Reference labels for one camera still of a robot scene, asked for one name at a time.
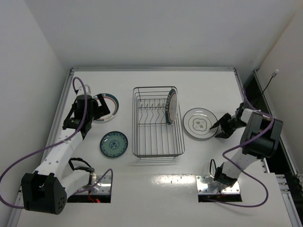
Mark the white plate with flower motif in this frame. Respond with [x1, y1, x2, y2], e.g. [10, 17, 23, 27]
[183, 108, 218, 140]

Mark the green red rimmed plate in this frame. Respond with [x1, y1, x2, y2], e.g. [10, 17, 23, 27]
[94, 93, 119, 123]
[165, 88, 178, 125]

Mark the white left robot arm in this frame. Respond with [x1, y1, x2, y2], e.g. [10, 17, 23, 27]
[21, 85, 109, 215]

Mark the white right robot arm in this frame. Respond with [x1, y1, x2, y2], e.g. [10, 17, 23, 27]
[210, 102, 283, 190]

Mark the blue patterned small plate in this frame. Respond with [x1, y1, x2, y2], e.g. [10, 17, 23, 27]
[99, 131, 128, 158]

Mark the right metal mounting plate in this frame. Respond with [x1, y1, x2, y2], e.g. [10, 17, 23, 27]
[196, 175, 241, 195]

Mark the metal mounting plate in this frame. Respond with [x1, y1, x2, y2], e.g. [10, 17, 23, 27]
[80, 174, 112, 195]
[196, 175, 241, 195]

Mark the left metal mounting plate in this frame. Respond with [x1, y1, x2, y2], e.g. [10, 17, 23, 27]
[80, 174, 112, 195]

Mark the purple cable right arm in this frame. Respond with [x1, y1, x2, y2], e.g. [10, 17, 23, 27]
[205, 87, 275, 208]

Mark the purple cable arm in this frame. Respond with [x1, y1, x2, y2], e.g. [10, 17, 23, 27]
[205, 87, 275, 208]
[0, 77, 114, 209]

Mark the black cable left base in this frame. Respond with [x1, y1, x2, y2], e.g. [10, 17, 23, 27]
[68, 157, 95, 185]

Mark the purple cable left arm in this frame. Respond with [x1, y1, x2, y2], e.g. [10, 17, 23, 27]
[0, 77, 114, 209]

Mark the metal wire dish rack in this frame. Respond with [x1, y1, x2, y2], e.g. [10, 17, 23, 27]
[132, 86, 185, 158]

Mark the black hanging usb cable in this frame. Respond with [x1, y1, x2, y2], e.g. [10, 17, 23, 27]
[250, 69, 280, 112]

